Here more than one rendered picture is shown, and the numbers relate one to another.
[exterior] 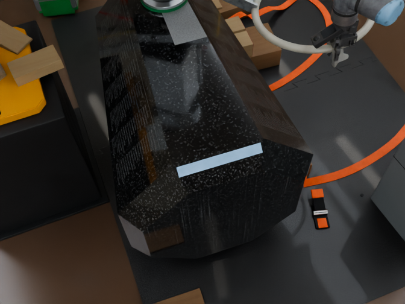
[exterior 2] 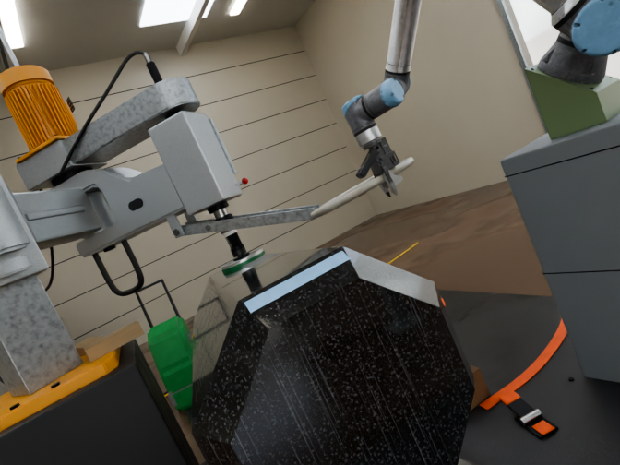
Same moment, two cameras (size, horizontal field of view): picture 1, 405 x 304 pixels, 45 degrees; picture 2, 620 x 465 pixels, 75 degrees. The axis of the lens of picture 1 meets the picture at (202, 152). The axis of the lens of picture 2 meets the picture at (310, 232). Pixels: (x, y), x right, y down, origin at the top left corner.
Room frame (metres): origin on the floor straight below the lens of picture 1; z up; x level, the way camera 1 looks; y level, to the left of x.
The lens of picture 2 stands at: (-0.18, -0.04, 1.02)
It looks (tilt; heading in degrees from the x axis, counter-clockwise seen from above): 6 degrees down; 355
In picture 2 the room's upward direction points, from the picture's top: 24 degrees counter-clockwise
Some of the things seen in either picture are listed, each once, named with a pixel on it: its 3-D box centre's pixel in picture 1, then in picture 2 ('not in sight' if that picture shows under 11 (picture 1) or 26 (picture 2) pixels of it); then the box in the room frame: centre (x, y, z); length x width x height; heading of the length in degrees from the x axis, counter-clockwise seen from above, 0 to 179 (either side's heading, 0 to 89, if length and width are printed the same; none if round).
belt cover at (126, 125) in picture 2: not in sight; (113, 139); (1.89, 0.45, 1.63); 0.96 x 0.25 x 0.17; 67
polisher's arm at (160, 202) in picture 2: not in sight; (137, 201); (1.92, 0.48, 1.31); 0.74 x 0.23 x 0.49; 67
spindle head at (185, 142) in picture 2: not in sight; (184, 172); (1.79, 0.20, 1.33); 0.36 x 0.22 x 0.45; 67
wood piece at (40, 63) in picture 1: (35, 65); (113, 340); (1.42, 0.66, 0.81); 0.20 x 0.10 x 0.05; 116
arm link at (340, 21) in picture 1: (343, 13); (368, 137); (1.29, -0.52, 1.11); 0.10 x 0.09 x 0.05; 8
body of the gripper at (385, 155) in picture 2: (342, 31); (380, 157); (1.28, -0.53, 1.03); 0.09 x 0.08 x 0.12; 98
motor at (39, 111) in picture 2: not in sight; (43, 113); (2.02, 0.73, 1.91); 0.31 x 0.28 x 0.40; 157
